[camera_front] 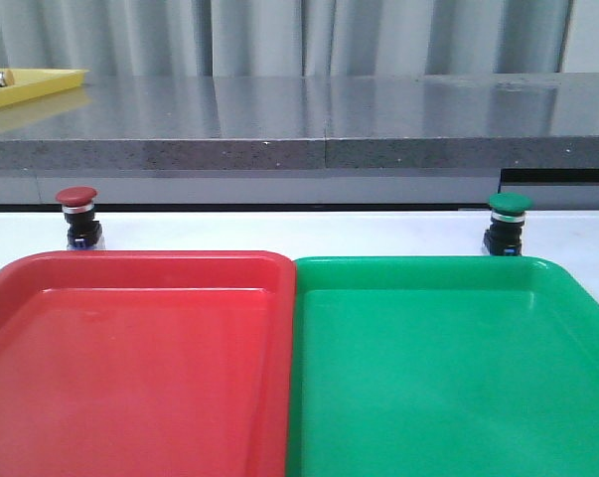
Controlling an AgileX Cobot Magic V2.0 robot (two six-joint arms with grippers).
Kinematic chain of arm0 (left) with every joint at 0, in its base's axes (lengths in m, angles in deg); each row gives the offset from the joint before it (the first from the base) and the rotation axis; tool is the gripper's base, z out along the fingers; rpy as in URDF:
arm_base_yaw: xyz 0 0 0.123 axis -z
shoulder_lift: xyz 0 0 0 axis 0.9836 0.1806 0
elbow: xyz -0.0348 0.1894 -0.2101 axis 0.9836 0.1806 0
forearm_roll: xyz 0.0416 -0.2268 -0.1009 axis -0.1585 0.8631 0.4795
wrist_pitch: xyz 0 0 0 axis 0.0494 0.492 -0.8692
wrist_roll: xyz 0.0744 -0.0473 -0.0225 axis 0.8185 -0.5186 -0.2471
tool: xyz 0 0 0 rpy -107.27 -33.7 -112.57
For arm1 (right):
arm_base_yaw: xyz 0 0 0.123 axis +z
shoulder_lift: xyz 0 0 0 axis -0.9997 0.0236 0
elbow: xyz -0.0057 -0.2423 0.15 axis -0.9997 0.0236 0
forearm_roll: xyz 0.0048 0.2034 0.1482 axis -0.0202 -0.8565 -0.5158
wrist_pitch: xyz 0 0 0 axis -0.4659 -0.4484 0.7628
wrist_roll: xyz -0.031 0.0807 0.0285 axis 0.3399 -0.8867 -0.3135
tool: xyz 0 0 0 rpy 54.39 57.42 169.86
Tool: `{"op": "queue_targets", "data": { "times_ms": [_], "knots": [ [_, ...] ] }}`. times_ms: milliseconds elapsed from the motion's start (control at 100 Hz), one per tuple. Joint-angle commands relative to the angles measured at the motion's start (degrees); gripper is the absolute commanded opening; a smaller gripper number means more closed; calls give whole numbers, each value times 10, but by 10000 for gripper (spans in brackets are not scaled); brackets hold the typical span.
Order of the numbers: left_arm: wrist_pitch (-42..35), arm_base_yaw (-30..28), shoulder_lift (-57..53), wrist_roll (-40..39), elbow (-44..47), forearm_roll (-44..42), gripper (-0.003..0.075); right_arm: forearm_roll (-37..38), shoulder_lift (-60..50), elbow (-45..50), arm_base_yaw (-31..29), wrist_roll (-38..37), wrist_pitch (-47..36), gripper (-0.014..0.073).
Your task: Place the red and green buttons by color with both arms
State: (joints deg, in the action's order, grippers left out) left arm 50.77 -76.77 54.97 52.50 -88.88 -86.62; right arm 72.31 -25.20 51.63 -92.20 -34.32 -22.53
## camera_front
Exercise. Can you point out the red plastic tray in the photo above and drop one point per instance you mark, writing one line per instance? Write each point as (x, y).
(145, 363)

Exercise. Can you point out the yellow plastic tray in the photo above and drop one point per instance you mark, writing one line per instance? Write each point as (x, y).
(35, 83)

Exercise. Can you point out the grey curtain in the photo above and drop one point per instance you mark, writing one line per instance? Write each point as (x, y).
(285, 38)

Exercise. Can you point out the red mushroom push button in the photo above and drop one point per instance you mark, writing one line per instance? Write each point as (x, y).
(85, 231)

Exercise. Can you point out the green mushroom push button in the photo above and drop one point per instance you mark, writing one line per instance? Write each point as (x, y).
(503, 237)

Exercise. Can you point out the green plastic tray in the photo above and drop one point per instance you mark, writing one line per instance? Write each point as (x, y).
(443, 366)

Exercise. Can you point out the grey stone counter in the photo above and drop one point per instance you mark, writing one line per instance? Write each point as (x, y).
(319, 143)

